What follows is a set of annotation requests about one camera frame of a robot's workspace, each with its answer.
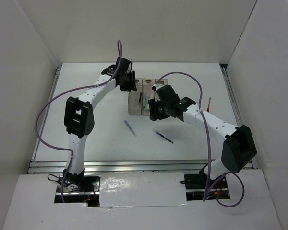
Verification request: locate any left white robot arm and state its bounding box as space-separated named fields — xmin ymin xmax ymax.
xmin=63 ymin=58 xmax=137 ymax=191

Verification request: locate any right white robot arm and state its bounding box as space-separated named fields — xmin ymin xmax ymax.
xmin=148 ymin=84 xmax=257 ymax=188

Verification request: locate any left clear plastic container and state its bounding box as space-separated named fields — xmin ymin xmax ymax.
xmin=127 ymin=79 xmax=143 ymax=116

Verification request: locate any clear plastic container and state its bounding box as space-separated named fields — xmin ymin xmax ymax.
xmin=154 ymin=79 xmax=168 ymax=89
xmin=127 ymin=79 xmax=143 ymax=116
xmin=142 ymin=79 xmax=156 ymax=116

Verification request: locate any middle clear plastic container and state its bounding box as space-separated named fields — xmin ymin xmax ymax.
xmin=142 ymin=79 xmax=156 ymax=116

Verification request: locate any right clear plastic container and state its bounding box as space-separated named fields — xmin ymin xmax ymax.
xmin=154 ymin=79 xmax=168 ymax=89

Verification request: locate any dark purple gel pen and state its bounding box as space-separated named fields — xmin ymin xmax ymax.
xmin=151 ymin=128 xmax=174 ymax=144

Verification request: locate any red white pen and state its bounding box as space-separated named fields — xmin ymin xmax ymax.
xmin=206 ymin=97 xmax=211 ymax=112

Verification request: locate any white cover plate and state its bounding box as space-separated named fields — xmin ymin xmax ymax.
xmin=99 ymin=172 xmax=187 ymax=207

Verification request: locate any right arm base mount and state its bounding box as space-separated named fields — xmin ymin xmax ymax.
xmin=180 ymin=170 xmax=228 ymax=192

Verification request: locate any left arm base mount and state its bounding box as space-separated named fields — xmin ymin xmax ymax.
xmin=48 ymin=174 xmax=101 ymax=207

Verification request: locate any aluminium frame rail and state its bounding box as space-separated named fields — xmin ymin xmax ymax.
xmin=26 ymin=62 xmax=259 ymax=173

